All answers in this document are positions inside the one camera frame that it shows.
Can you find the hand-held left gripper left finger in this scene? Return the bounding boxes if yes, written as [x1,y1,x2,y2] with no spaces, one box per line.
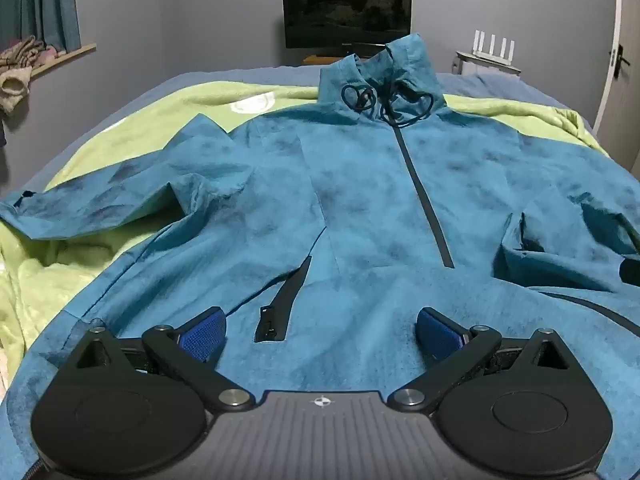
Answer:
[65,307,256,413]

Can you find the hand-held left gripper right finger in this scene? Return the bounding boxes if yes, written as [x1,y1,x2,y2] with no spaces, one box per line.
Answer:
[387,307,581,413]

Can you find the blue hooded jacket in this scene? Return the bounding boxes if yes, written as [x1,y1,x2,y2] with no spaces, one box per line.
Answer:
[0,32,640,480]

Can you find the pile of beige clothes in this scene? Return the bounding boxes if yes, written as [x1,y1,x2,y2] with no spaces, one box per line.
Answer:
[0,35,61,115]

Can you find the green printed blanket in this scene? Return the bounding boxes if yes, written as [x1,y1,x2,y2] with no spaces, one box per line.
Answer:
[0,80,613,396]

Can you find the light blue bed sheet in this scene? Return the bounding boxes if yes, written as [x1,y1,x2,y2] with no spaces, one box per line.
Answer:
[0,64,601,198]

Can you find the white router with antennas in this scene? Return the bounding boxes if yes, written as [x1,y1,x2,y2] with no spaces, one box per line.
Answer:
[469,30,519,67]

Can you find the wooden monitor stand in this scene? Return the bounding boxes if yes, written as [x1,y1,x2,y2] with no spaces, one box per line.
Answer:
[303,52,371,66]

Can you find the wooden windowsill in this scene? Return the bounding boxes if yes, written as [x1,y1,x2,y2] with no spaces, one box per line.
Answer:
[30,43,97,78]

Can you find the black monitor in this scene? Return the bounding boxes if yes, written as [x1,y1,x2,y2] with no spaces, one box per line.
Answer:
[281,0,414,58]

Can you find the white door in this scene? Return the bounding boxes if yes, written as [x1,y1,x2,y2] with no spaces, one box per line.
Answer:
[592,0,640,135]

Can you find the teal curtain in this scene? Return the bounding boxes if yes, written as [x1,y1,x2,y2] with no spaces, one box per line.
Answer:
[0,0,82,53]

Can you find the black door handle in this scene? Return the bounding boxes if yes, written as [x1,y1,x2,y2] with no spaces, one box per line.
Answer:
[607,44,627,81]

